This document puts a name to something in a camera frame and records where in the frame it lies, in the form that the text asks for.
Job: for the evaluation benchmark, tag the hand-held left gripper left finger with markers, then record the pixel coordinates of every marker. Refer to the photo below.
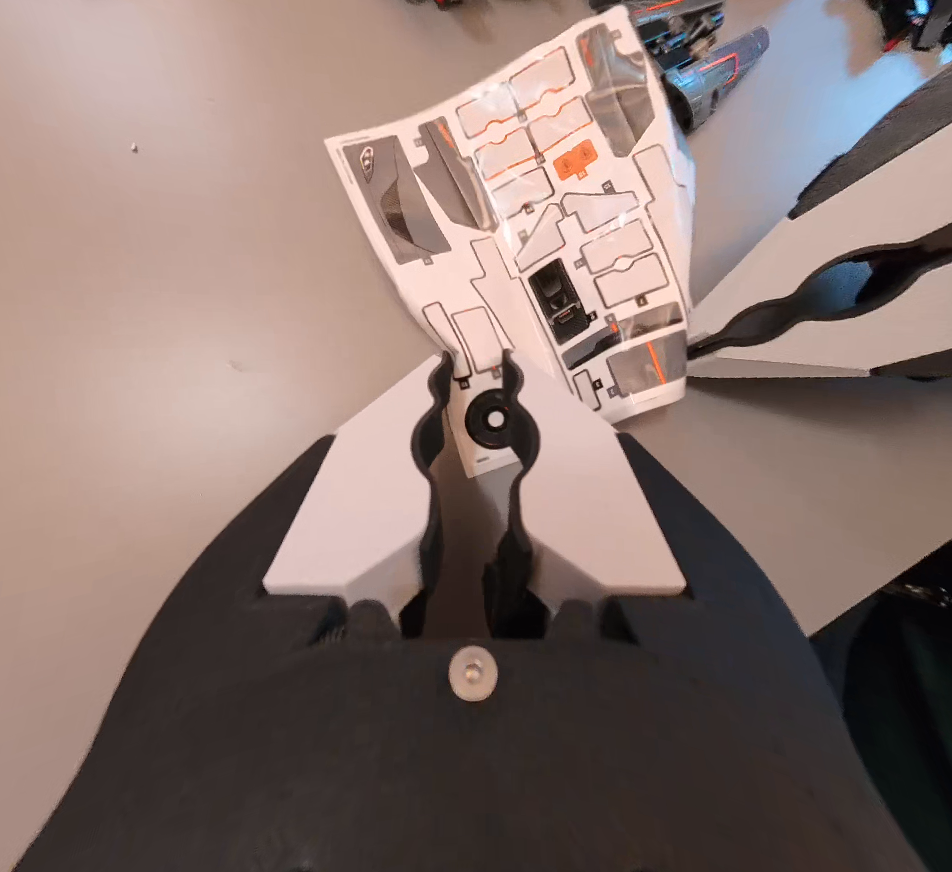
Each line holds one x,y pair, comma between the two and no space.
349,515

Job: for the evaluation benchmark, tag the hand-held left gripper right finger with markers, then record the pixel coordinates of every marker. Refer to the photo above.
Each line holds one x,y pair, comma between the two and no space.
602,515

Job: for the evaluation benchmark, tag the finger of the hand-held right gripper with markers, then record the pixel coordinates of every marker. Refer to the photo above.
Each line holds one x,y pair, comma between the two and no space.
818,344
818,240

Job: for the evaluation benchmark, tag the white sticker sheet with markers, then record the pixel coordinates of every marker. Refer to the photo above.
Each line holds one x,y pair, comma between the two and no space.
595,217

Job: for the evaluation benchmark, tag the grey lego wing assembly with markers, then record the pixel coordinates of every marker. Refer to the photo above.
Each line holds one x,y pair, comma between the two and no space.
706,69

